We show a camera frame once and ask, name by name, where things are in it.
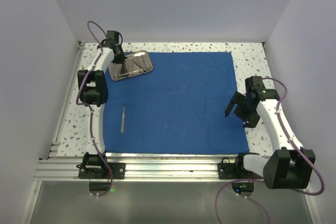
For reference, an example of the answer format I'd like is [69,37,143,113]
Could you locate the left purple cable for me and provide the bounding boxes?
[75,20,114,198]

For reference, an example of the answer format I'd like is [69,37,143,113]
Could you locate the steel instrument tray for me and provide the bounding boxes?
[108,51,153,81]

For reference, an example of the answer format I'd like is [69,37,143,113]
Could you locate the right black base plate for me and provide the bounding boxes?
[217,156,262,179]

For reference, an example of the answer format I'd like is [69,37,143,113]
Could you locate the steel forceps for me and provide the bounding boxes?
[114,62,128,79]

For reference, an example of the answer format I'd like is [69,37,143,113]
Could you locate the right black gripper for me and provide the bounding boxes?
[225,91,260,129]

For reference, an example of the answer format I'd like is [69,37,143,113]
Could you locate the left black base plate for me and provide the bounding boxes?
[76,163,126,179]

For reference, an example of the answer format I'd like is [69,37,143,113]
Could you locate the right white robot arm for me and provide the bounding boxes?
[225,76,316,189]

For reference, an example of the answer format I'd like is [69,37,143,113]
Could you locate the purple cable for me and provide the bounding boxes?
[75,20,114,198]
[215,77,326,224]

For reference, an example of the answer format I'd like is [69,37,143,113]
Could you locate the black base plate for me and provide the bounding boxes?
[217,156,262,179]
[76,163,126,179]

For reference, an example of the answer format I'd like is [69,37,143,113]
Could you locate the blue surgical cloth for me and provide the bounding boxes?
[103,52,249,154]

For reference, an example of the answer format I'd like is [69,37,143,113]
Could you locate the steel surgical scissors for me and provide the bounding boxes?
[134,56,152,74]

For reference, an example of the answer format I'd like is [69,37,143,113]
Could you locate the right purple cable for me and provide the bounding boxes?
[215,77,326,224]

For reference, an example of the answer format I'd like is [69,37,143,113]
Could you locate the aluminium front rail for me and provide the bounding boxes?
[33,157,311,183]

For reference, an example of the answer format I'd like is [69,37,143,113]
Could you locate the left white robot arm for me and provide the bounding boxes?
[76,30,124,178]

